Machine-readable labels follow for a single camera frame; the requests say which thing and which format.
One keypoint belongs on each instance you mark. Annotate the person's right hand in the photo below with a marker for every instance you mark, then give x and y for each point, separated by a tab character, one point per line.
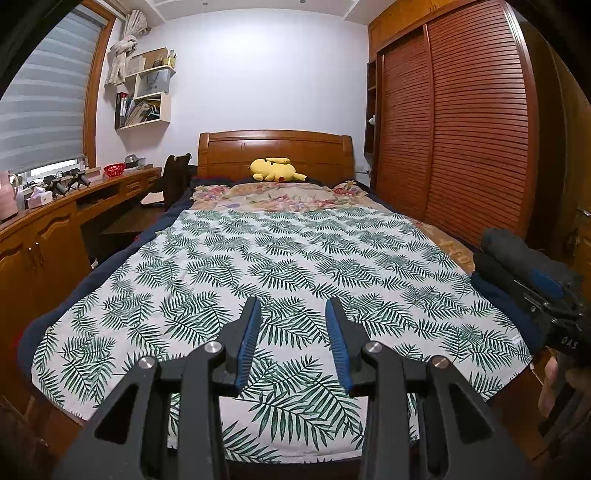
548	383

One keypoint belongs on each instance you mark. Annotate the white wall shelf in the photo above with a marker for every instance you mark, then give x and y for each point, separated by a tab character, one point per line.
165	108

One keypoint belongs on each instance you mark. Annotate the black jacket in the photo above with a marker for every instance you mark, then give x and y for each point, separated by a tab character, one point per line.
508	249

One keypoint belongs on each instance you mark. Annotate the wooden window frame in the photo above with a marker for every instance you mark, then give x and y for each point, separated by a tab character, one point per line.
92	92

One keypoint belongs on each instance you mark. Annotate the wooden desk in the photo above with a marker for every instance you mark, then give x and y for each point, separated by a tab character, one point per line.
51	240

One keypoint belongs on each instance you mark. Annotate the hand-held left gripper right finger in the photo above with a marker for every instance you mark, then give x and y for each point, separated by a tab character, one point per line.
339	350

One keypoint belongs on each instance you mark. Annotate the floral blanket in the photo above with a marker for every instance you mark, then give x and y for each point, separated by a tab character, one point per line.
277	196

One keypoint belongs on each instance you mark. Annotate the wooden slatted wardrobe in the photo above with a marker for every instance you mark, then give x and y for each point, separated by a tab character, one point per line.
475	138

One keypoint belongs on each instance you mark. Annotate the red basket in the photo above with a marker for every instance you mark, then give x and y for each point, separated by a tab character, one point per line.
114	171

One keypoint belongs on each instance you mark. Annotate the row of books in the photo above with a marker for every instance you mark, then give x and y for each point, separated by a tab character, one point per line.
138	110

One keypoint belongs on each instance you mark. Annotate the grey window blind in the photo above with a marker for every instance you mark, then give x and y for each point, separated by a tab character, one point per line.
46	106

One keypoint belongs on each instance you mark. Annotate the pink container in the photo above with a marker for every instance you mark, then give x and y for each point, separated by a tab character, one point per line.
9	198

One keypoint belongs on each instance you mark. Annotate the white bird figurine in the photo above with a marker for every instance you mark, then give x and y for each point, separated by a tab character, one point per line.
122	55

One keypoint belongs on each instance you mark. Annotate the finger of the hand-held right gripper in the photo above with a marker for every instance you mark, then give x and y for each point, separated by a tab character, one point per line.
547	282
549	309

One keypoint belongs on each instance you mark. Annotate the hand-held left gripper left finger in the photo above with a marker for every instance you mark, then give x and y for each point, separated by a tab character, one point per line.
247	350

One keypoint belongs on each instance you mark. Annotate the grey metal container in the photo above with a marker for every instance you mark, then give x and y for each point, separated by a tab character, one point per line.
135	161

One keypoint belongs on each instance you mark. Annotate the dark wooden chair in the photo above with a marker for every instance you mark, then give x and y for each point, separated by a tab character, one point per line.
173	175

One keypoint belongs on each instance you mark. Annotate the wooden headboard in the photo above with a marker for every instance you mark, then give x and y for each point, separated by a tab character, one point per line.
221	152

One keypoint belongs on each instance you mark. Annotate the white paper bag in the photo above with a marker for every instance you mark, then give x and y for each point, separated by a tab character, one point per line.
152	83

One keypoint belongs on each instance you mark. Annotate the yellow plush toy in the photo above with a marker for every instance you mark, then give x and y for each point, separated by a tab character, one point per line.
270	170

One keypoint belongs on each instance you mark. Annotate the black handheld tool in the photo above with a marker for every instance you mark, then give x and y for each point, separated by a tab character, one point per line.
54	185
76	179

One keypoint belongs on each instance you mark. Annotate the brown patterned mat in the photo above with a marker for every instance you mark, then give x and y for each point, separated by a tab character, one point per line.
455	249

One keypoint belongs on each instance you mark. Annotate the leaf print bed sheet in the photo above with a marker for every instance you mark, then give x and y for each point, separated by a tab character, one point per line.
286	258

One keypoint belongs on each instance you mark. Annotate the white tissue box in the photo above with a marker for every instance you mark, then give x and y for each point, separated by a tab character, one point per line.
39	199

